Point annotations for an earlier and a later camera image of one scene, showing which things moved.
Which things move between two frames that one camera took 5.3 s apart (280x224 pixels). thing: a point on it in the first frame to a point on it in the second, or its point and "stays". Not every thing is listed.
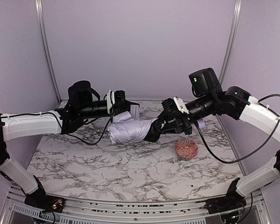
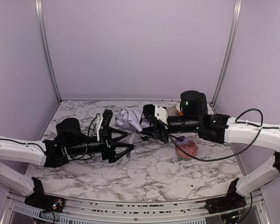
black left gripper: x=121 y=106 to x=108 y=142
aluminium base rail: x=15 y=211 stays
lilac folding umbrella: x=127 y=128 stays
